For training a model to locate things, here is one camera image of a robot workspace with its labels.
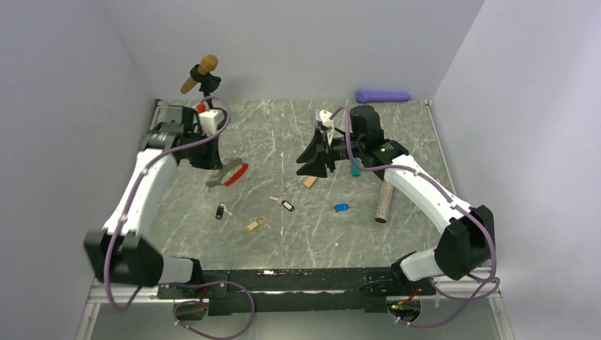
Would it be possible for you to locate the black tagged key left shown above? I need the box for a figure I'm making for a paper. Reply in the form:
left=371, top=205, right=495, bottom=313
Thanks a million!
left=215, top=204, right=232, bottom=220

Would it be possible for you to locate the red handled metal keyring holder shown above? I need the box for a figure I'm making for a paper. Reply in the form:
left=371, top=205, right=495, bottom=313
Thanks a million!
left=205, top=158, right=249, bottom=188

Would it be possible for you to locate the teal block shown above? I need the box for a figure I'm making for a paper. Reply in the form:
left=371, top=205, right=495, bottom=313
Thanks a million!
left=351, top=158, right=361, bottom=177

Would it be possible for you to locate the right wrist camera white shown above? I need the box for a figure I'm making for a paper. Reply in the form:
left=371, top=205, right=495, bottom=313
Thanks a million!
left=315, top=110, right=335, bottom=145

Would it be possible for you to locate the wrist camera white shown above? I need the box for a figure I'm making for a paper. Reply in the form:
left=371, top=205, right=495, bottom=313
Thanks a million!
left=194, top=103, right=225, bottom=136
left=315, top=110, right=335, bottom=145

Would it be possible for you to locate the purple cylinder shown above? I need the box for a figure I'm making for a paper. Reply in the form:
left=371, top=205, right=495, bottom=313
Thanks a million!
left=354, top=90, right=412, bottom=103

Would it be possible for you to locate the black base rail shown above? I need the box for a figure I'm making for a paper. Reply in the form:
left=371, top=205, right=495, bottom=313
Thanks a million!
left=157, top=267, right=435, bottom=316

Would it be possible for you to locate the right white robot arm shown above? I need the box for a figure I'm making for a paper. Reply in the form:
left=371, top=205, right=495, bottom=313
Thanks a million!
left=296, top=105, right=497, bottom=295

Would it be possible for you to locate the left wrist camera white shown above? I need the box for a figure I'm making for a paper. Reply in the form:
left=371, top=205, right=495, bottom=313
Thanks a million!
left=194, top=103, right=225, bottom=136

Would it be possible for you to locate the yellow tagged key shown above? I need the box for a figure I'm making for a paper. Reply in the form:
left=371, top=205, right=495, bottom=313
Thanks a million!
left=245, top=217, right=271, bottom=232

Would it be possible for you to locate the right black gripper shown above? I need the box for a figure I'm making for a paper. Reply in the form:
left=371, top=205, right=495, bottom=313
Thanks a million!
left=296, top=128, right=365, bottom=179

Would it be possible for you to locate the black microphone stand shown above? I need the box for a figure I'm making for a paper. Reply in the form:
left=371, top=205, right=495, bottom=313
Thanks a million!
left=190, top=64, right=222, bottom=97

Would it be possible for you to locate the brown microphone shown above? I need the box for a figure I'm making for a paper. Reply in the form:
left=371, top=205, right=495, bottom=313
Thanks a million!
left=180, top=55, right=222, bottom=96

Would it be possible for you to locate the brown wooden block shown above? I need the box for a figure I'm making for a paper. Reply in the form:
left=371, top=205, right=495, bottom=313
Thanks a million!
left=303, top=176, right=318, bottom=188

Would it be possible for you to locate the blue tagged key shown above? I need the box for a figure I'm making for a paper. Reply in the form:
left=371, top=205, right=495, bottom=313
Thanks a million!
left=334, top=203, right=349, bottom=213

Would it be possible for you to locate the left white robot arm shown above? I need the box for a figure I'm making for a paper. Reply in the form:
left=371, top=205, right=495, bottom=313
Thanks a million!
left=84, top=105, right=228, bottom=298

